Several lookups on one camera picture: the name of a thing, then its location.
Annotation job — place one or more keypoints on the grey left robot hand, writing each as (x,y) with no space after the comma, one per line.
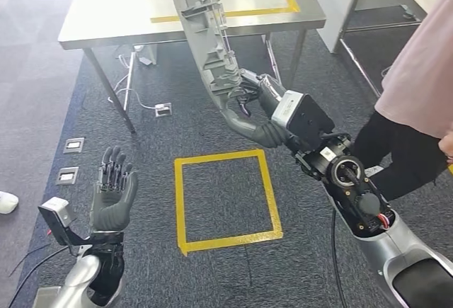
(113,207)

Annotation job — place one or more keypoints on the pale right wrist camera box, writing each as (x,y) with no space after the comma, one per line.
(308,118)

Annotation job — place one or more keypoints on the white partition panel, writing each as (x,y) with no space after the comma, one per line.
(332,5)

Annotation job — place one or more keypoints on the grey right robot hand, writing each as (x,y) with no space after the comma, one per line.
(272,97)

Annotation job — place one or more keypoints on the metal floor socket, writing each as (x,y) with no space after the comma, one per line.
(73,145)
(67,176)
(163,110)

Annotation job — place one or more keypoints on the silver plastic wheel cover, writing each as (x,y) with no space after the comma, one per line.
(208,48)

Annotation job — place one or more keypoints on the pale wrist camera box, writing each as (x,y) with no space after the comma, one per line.
(308,118)
(53,207)

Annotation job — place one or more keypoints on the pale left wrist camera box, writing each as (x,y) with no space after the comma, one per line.
(53,207)

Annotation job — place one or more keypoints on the person's foot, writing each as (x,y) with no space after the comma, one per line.
(7,202)

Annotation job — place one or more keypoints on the white power adapter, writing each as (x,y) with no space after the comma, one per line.
(146,61)

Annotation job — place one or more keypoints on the person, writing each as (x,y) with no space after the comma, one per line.
(417,76)

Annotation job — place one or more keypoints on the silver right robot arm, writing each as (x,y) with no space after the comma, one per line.
(389,249)

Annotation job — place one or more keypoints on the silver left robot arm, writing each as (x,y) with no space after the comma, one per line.
(78,273)

